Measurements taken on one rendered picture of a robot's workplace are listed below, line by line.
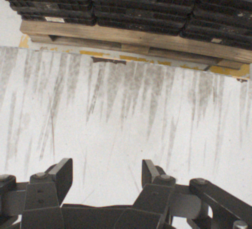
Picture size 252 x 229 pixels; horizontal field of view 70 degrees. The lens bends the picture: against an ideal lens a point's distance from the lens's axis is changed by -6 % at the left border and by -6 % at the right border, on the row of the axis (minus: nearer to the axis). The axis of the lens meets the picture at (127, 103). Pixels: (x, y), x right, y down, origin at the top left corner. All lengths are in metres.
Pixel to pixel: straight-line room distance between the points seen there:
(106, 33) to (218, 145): 0.78
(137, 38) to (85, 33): 0.25
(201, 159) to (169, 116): 0.08
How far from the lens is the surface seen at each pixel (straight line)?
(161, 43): 0.96
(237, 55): 1.08
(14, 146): 0.35
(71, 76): 0.32
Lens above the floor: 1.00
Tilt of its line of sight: 82 degrees down
